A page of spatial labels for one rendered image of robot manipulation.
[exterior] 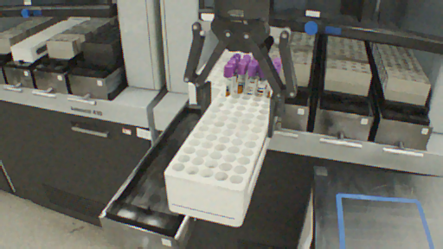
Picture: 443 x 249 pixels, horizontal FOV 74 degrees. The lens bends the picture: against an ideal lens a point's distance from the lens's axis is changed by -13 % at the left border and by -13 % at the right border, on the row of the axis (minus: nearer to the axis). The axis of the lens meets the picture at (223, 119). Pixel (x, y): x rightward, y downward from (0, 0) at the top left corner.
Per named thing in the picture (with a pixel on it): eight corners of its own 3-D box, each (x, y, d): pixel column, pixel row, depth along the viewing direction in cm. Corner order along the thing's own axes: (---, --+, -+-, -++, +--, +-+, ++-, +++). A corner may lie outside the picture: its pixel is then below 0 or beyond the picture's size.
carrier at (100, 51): (118, 60, 98) (116, 41, 94) (115, 63, 96) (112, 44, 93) (87, 58, 100) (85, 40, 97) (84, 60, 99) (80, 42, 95)
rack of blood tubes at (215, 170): (229, 105, 68) (229, 76, 64) (279, 112, 65) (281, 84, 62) (167, 209, 43) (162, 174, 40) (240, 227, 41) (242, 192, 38)
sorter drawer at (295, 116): (285, 38, 140) (286, 17, 135) (317, 42, 136) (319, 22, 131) (247, 134, 81) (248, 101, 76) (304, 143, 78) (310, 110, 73)
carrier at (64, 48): (79, 57, 101) (75, 39, 98) (75, 60, 100) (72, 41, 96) (53, 54, 104) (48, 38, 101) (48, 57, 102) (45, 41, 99)
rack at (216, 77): (224, 60, 102) (224, 41, 98) (257, 63, 99) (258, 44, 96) (189, 108, 78) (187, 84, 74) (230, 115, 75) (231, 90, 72)
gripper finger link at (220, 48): (234, 35, 44) (226, 28, 44) (197, 92, 51) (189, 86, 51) (242, 26, 47) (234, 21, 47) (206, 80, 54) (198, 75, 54)
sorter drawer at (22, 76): (111, 24, 160) (108, 7, 155) (134, 25, 157) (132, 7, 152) (-1, 91, 101) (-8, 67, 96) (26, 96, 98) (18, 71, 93)
